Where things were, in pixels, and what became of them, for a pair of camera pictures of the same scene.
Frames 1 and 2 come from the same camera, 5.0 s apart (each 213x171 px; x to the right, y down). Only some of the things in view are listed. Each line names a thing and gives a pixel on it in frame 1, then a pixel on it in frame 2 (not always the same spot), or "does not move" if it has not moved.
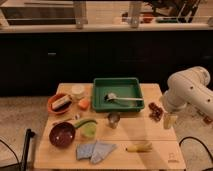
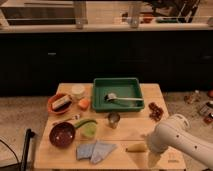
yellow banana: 139,148 does not move
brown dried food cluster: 156,112 does not move
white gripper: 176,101 -> 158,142
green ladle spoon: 78,123 does not move
